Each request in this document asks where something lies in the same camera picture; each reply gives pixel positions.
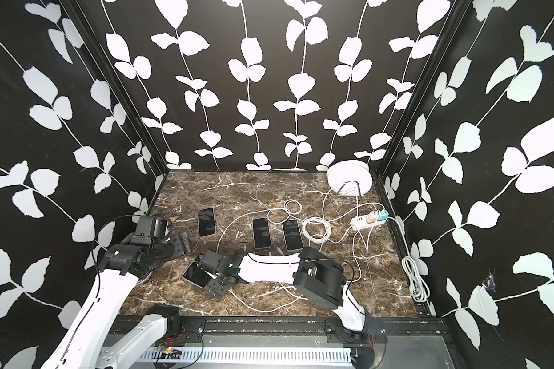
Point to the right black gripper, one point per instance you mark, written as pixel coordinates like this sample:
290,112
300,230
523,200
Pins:
215,290

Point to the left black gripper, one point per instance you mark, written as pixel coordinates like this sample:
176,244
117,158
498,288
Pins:
182,244

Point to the phone with white case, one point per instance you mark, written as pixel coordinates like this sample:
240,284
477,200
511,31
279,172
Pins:
196,276

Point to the phone with pink case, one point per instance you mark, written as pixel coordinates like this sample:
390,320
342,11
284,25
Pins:
261,233

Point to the phone with blue-grey case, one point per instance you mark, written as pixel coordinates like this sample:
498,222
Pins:
206,222

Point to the phone with mint case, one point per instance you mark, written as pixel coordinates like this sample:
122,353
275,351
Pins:
292,235

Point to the white charging cable pink phone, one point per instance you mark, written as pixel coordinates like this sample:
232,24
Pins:
267,211

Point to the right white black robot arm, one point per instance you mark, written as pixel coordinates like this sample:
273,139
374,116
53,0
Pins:
315,276

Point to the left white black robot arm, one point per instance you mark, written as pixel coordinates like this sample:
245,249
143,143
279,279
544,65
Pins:
82,346

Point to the white power strip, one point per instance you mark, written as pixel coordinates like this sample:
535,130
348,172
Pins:
373,219

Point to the white round plate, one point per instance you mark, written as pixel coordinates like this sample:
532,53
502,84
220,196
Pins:
350,178

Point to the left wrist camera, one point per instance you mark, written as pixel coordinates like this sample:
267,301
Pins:
151,226

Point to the white perforated cable duct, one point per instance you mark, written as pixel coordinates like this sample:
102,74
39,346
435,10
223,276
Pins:
251,355

